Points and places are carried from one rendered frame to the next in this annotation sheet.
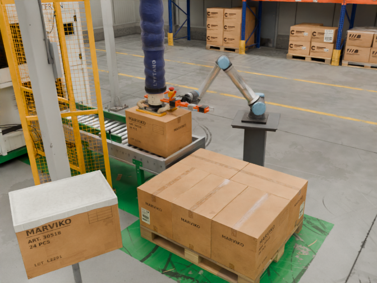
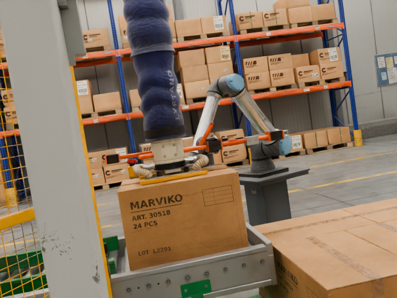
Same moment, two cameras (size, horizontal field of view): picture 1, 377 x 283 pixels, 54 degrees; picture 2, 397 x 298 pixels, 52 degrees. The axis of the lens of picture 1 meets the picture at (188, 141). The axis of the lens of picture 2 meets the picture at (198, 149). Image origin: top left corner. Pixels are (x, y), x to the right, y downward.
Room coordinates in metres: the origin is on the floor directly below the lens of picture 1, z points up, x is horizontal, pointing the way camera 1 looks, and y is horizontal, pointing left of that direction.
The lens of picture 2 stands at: (2.13, 1.80, 1.23)
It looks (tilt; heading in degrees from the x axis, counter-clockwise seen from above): 4 degrees down; 314
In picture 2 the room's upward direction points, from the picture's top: 9 degrees counter-clockwise
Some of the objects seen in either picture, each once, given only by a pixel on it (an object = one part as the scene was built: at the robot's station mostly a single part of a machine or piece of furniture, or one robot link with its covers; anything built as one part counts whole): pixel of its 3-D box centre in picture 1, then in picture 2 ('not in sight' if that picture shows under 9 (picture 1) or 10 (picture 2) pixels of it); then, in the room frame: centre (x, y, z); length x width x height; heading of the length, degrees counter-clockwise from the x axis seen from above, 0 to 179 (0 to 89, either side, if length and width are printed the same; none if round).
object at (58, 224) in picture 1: (67, 220); not in sight; (2.02, 0.81, 0.82); 0.60 x 0.40 x 0.40; 117
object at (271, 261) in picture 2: (185, 159); (251, 249); (3.53, 0.03, 0.47); 0.70 x 0.03 x 0.15; 143
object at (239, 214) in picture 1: (223, 202); (394, 265); (2.89, -0.31, 0.34); 1.20 x 1.00 x 0.40; 53
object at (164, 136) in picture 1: (159, 127); (181, 213); (3.75, 0.32, 0.75); 0.60 x 0.40 x 0.40; 50
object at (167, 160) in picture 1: (185, 150); (249, 230); (3.53, 0.03, 0.58); 0.70 x 0.03 x 0.06; 143
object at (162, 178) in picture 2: (150, 110); (173, 174); (3.69, 0.39, 0.98); 0.34 x 0.10 x 0.05; 54
